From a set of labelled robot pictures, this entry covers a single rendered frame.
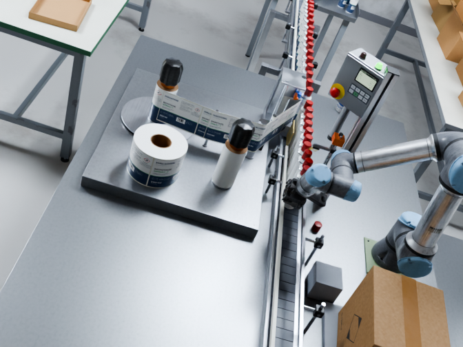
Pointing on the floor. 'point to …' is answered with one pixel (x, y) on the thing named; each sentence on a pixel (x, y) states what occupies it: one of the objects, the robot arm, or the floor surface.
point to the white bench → (85, 38)
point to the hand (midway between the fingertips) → (294, 203)
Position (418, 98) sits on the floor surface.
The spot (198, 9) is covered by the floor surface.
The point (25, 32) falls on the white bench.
